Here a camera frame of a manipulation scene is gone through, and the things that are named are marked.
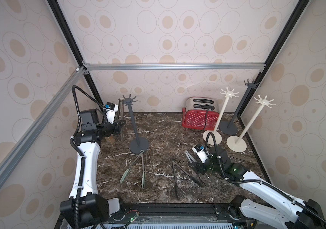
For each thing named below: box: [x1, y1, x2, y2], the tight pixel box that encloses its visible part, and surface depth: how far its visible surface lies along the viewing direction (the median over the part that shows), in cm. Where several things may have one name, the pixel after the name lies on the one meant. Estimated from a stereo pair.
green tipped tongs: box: [119, 149, 145, 188], surface depth 89 cm
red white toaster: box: [181, 96, 220, 131], surface depth 102 cm
